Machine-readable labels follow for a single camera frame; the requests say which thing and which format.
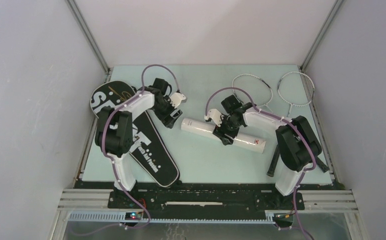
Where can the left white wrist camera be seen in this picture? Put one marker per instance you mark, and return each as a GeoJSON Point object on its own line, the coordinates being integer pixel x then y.
{"type": "Point", "coordinates": [177, 99]}

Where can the left white badminton racket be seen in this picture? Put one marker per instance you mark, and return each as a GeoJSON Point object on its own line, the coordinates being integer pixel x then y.
{"type": "Point", "coordinates": [261, 88]}

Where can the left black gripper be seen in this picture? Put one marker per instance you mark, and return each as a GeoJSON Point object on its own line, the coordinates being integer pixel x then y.
{"type": "Point", "coordinates": [167, 120]}

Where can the left electronics board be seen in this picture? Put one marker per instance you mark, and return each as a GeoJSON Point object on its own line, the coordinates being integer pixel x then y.
{"type": "Point", "coordinates": [134, 216]}

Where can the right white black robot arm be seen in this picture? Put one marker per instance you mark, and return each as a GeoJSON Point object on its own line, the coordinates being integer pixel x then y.
{"type": "Point", "coordinates": [297, 143]}

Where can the right white badminton racket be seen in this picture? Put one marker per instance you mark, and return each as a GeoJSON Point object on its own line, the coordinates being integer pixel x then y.
{"type": "Point", "coordinates": [296, 89]}

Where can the black racket cover bag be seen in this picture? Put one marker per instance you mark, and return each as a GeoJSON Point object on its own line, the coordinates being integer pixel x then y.
{"type": "Point", "coordinates": [147, 146]}

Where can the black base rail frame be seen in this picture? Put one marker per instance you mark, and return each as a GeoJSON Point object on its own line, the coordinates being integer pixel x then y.
{"type": "Point", "coordinates": [202, 204]}

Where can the white shuttlecock tube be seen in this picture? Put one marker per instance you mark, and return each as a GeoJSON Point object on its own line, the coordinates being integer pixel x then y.
{"type": "Point", "coordinates": [203, 129]}

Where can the right electronics board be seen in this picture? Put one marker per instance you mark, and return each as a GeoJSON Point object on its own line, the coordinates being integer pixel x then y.
{"type": "Point", "coordinates": [283, 221]}

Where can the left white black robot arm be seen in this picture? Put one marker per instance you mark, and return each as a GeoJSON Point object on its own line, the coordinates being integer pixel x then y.
{"type": "Point", "coordinates": [124, 177]}

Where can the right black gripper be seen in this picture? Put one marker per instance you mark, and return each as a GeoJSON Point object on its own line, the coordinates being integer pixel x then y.
{"type": "Point", "coordinates": [225, 140]}

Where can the white badminton racket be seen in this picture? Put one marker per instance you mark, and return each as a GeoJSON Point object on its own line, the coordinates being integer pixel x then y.
{"type": "Point", "coordinates": [261, 88]}
{"type": "Point", "coordinates": [296, 89]}

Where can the electronics board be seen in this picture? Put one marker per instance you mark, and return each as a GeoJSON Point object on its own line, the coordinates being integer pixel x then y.
{"type": "Point", "coordinates": [134, 216]}
{"type": "Point", "coordinates": [283, 221]}

